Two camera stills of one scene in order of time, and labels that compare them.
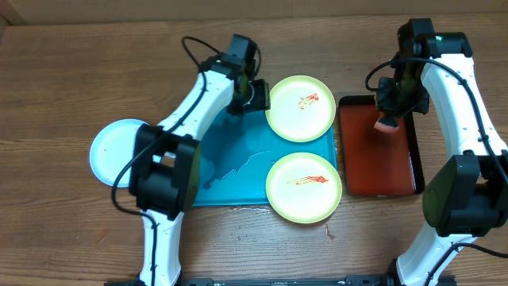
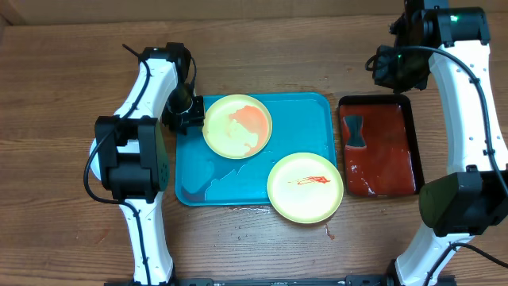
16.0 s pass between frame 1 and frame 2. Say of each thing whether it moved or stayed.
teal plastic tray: stayed
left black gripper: moved
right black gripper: moved
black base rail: stayed
